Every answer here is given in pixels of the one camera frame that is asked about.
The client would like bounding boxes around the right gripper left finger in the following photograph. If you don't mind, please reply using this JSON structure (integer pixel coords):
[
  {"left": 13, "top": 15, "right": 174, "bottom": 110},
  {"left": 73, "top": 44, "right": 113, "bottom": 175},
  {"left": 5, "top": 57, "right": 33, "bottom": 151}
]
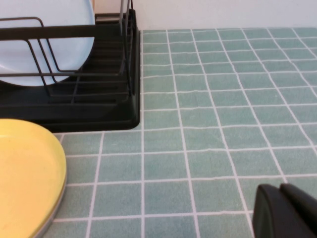
[{"left": 252, "top": 183, "right": 288, "bottom": 238}]

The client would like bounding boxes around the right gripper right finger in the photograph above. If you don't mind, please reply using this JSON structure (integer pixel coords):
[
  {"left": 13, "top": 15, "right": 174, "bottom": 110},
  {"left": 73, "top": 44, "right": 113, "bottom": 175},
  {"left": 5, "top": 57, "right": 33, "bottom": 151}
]
[{"left": 279, "top": 182, "right": 317, "bottom": 238}]

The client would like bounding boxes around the light blue plate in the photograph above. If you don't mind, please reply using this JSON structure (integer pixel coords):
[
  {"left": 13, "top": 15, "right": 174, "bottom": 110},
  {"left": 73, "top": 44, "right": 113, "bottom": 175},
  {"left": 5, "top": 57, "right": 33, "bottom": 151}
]
[{"left": 0, "top": 0, "right": 96, "bottom": 87}]

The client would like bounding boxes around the yellow plate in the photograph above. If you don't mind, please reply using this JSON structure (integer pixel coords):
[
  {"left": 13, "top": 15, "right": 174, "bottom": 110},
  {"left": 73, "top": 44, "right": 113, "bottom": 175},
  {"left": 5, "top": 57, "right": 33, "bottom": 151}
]
[{"left": 0, "top": 119, "right": 68, "bottom": 238}]

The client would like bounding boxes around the green checked tablecloth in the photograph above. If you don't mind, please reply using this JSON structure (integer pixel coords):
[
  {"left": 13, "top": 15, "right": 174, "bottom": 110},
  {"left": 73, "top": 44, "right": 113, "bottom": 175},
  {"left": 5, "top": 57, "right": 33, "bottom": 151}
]
[{"left": 41, "top": 27, "right": 317, "bottom": 238}]

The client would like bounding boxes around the black wire dish rack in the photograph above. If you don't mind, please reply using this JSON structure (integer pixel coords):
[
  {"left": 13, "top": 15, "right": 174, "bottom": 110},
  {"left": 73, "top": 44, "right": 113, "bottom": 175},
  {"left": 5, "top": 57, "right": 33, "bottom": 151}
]
[{"left": 0, "top": 0, "right": 137, "bottom": 105}]

